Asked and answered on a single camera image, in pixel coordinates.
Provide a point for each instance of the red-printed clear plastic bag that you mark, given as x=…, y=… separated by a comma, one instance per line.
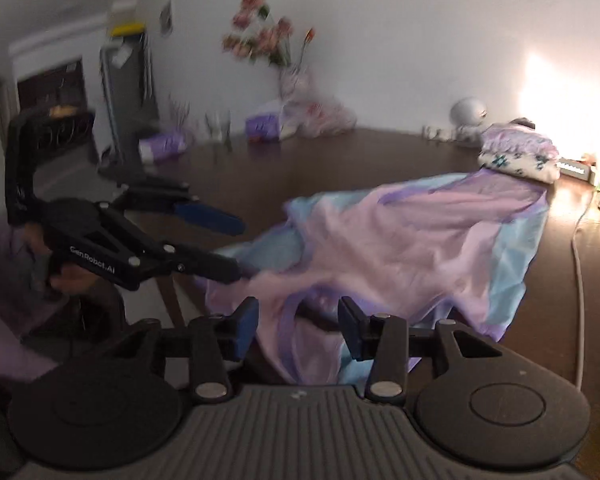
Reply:
x=325, y=117

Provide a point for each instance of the yellow box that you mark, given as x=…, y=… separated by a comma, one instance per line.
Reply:
x=127, y=28

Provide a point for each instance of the person's left hand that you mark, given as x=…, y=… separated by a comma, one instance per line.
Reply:
x=72, y=278

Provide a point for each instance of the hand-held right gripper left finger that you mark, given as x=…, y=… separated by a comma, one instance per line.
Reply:
x=245, y=327

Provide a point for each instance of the pink blue purple garment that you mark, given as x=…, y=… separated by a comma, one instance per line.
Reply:
x=405, y=240

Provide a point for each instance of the purple floral folded cloth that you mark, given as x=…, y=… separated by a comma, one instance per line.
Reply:
x=515, y=140

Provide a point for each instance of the artificial flower bouquet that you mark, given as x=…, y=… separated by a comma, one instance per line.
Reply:
x=267, y=40

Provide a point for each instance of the clear glass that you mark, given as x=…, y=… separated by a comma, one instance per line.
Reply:
x=219, y=127

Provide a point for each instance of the purple tissue pack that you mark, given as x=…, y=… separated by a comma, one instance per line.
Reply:
x=162, y=145
x=262, y=125

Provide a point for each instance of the tall grey cabinet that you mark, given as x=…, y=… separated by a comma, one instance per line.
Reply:
x=127, y=105

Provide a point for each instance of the person's purple clothing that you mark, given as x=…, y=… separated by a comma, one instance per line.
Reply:
x=5, y=310

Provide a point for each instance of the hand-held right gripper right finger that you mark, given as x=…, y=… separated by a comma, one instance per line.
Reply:
x=352, y=332

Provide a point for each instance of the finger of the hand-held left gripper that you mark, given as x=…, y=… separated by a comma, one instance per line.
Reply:
x=210, y=217
x=215, y=267

